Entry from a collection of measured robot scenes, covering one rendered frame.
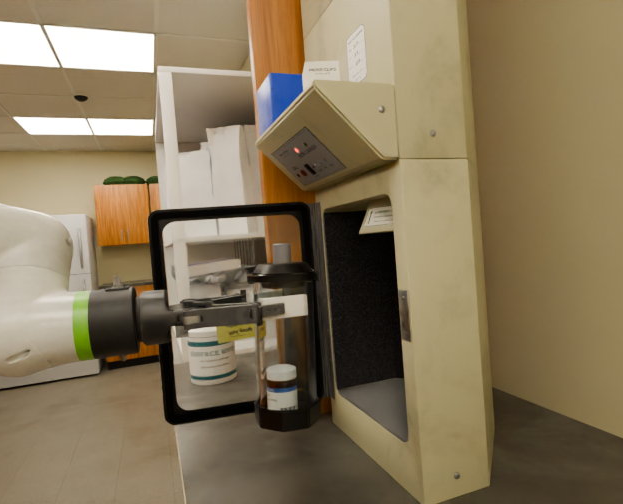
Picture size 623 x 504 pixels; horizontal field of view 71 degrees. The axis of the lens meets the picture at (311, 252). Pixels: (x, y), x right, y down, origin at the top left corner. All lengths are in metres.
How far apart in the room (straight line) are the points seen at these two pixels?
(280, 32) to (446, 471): 0.85
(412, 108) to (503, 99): 0.49
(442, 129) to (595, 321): 0.49
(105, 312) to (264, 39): 0.64
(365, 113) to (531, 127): 0.51
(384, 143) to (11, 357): 0.53
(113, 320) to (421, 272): 0.41
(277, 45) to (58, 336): 0.69
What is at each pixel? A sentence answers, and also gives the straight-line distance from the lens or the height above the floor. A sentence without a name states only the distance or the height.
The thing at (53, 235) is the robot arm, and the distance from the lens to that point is 0.70.
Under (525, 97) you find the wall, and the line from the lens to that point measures 1.05.
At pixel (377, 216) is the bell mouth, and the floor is 1.34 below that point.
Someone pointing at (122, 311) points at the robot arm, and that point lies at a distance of 0.62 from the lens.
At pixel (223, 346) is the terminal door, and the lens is 0.86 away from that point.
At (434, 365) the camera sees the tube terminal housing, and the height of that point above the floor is 1.13.
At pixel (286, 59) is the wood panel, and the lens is 1.00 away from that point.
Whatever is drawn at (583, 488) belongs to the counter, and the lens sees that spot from 0.79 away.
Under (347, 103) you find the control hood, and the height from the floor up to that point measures 1.48.
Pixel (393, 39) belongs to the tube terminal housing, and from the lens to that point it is 0.65.
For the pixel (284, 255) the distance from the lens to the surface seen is 0.66.
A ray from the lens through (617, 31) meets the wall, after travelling 0.95.
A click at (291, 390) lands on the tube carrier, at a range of 0.66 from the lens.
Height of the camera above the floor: 1.31
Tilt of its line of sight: 1 degrees down
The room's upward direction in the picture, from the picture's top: 4 degrees counter-clockwise
